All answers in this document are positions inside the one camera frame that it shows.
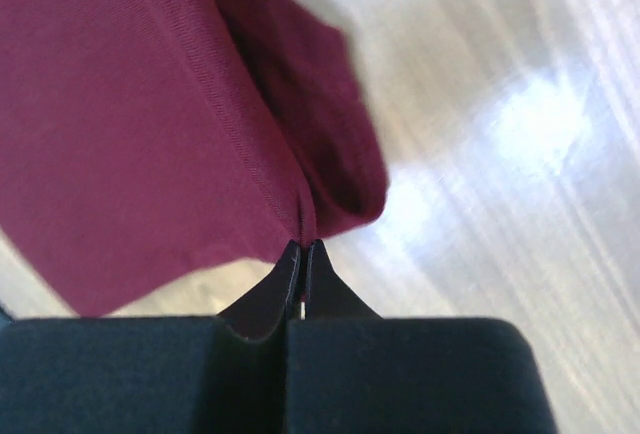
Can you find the maroon t shirt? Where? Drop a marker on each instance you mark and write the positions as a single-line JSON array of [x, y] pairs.
[[145, 139]]

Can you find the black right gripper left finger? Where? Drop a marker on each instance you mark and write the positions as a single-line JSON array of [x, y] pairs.
[[185, 374]]

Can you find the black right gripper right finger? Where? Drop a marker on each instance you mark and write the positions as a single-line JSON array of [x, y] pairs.
[[352, 371]]

